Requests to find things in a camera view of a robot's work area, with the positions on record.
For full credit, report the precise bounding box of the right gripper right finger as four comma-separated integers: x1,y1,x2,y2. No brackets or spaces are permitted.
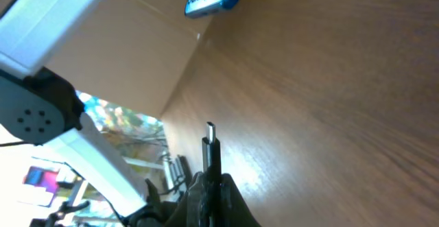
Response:
215,174,261,227

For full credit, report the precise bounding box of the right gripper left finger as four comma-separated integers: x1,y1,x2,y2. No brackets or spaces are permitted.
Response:
164,172,206,227

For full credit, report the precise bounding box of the black USB charging cable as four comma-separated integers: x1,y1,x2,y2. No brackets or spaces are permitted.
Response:
201,121,223,227

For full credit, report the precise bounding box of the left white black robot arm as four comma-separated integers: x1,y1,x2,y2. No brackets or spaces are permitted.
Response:
1,0,150,222

